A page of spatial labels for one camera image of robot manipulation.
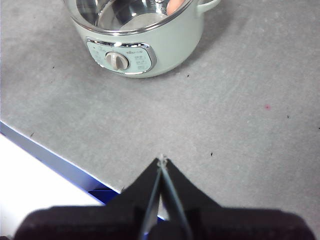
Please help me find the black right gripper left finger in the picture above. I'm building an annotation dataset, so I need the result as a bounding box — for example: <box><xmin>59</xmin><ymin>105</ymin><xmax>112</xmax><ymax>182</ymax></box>
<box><xmin>13</xmin><ymin>157</ymin><xmax>163</xmax><ymax>240</ymax></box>

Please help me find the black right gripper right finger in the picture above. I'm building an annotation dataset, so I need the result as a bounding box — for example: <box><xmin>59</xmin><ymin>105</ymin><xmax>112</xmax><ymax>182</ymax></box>
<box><xmin>161</xmin><ymin>159</ymin><xmax>316</xmax><ymax>240</ymax></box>

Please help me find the brown egg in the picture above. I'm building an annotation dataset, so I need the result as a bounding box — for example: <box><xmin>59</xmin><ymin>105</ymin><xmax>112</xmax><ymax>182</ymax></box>
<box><xmin>166</xmin><ymin>0</ymin><xmax>187</xmax><ymax>16</ymax></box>

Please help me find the pale green electric pot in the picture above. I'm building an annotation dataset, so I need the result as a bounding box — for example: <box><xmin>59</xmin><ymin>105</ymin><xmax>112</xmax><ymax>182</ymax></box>
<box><xmin>61</xmin><ymin>0</ymin><xmax>222</xmax><ymax>79</ymax></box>

